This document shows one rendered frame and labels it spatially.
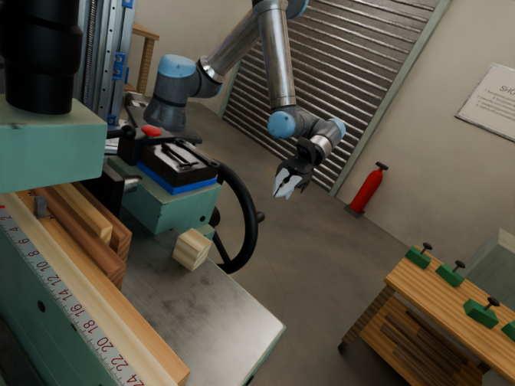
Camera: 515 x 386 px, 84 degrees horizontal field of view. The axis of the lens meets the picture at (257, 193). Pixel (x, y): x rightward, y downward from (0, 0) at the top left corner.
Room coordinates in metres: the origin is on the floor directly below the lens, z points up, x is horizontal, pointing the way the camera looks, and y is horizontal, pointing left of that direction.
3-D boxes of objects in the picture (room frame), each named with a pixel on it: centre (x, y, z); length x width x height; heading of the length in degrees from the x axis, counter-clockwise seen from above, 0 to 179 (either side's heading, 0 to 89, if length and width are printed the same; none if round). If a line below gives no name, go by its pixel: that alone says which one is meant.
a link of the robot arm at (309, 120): (0.94, -0.03, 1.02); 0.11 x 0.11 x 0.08; 69
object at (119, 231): (0.29, 0.20, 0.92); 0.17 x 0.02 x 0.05; 66
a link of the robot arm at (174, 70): (1.00, 0.42, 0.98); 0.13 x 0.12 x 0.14; 159
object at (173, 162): (0.43, 0.16, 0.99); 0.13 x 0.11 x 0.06; 66
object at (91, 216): (0.30, 0.25, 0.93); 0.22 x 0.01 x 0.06; 66
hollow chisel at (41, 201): (0.24, 0.22, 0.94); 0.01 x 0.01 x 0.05; 66
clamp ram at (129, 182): (0.34, 0.19, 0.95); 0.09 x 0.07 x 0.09; 66
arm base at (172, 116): (0.99, 0.42, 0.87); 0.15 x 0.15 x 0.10
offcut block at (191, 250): (0.32, 0.05, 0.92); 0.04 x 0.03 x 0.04; 73
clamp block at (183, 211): (0.42, 0.15, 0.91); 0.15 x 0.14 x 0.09; 66
